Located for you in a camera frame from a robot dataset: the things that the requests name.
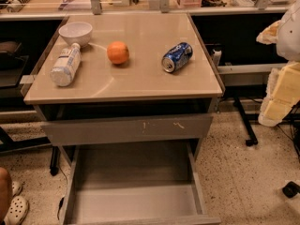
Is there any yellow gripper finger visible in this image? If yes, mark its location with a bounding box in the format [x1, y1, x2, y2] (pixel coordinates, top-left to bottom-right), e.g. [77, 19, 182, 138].
[258, 62, 300, 127]
[256, 21, 280, 45]

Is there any blue pepsi can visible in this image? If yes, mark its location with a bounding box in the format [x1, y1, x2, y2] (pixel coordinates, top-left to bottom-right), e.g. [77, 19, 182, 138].
[161, 42, 193, 73]

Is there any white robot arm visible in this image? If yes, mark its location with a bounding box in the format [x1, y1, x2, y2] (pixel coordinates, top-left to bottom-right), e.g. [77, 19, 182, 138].
[256, 0, 300, 127]

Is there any grey top drawer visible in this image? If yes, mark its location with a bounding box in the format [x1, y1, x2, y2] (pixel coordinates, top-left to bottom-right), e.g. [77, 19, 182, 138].
[42, 113, 212, 146]

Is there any open grey middle drawer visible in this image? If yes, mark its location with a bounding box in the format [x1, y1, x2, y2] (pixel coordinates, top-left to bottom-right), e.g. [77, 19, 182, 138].
[57, 140, 222, 225]

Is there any black table leg with caster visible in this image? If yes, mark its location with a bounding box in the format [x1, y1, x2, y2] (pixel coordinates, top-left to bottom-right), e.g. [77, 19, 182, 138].
[233, 97, 258, 146]

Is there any orange fruit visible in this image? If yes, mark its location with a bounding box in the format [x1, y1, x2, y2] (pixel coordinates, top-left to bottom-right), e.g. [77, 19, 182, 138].
[107, 41, 129, 65]

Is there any white bowl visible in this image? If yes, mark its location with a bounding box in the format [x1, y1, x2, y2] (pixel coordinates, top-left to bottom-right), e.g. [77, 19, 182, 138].
[59, 22, 93, 47]

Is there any clear plastic water bottle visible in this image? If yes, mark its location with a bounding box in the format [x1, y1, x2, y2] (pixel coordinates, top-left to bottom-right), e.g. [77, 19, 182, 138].
[50, 43, 82, 87]

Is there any white perforated clog shoe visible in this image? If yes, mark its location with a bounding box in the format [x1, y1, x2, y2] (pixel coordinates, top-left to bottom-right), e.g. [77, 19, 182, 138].
[4, 196, 29, 225]

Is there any person's bare leg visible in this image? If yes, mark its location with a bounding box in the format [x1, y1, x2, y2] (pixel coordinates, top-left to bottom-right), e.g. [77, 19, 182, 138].
[0, 168, 12, 225]

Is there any black power adapter with cable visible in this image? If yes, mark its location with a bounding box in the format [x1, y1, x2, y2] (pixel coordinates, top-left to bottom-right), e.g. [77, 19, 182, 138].
[282, 181, 300, 198]

